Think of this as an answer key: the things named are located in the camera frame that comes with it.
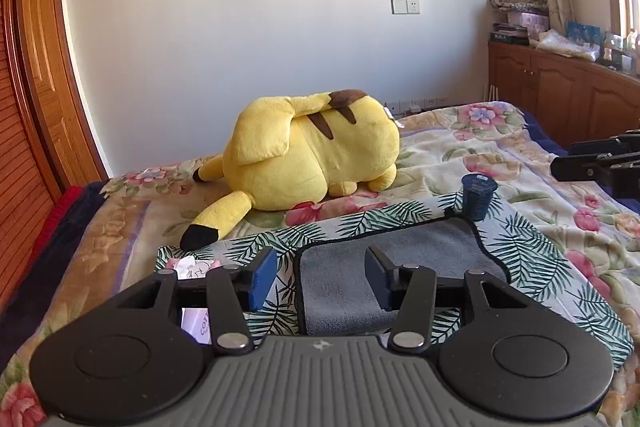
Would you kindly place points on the wooden wardrobe door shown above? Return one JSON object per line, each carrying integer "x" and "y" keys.
{"x": 46, "y": 142}

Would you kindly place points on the pink tissue pack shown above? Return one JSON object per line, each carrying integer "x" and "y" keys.
{"x": 194, "y": 314}

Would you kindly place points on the yellow Pikachu plush toy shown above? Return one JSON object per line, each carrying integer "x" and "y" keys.
{"x": 289, "y": 150}

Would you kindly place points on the white wall power sockets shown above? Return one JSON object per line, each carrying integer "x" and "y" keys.
{"x": 416, "y": 105}

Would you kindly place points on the clutter pile on cabinet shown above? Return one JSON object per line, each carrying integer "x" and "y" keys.
{"x": 528, "y": 23}

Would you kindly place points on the floral bed blanket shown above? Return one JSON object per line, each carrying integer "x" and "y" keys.
{"x": 143, "y": 211}

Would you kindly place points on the palm leaf print cloth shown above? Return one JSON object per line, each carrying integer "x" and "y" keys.
{"x": 536, "y": 265}

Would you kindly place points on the grey folded towel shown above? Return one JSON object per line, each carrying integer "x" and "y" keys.
{"x": 333, "y": 296}

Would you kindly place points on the wooden low cabinet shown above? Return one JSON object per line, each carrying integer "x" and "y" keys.
{"x": 572, "y": 100}

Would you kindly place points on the dark blue cup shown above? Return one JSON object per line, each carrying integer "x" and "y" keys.
{"x": 477, "y": 193}

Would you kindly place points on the white wall switch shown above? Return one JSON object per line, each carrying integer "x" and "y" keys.
{"x": 405, "y": 7}

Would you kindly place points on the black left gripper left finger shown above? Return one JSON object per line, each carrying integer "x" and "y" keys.
{"x": 129, "y": 359}

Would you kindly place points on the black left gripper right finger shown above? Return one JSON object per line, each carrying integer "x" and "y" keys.
{"x": 493, "y": 347}

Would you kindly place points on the red blanket edge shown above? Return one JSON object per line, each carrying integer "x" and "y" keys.
{"x": 53, "y": 219}

